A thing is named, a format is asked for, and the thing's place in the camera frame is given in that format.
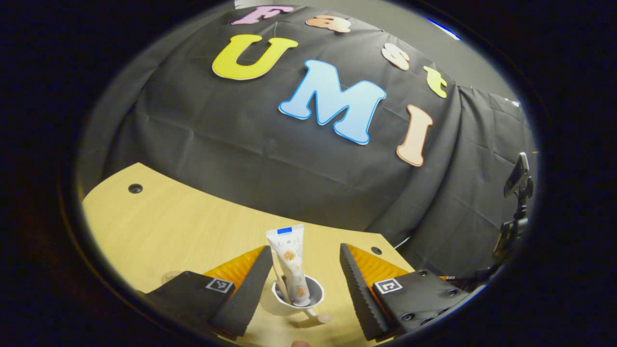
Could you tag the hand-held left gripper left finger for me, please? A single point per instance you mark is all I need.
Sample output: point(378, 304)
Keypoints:
point(246, 294)

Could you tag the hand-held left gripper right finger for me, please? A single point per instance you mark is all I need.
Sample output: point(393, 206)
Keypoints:
point(361, 299)

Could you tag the wooden toothbrush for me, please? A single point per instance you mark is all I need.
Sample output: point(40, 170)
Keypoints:
point(282, 284)

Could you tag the white toothpaste tube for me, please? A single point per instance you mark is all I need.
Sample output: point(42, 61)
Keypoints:
point(289, 260)

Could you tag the round cork coaster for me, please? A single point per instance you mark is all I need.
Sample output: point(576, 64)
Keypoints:
point(171, 276)

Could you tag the black backdrop cloth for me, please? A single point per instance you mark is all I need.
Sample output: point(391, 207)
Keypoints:
point(241, 154)

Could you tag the black tripod stand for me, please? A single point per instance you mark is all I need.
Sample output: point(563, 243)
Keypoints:
point(518, 217)

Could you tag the phone on stand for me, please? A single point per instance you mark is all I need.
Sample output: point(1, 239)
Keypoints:
point(516, 173)

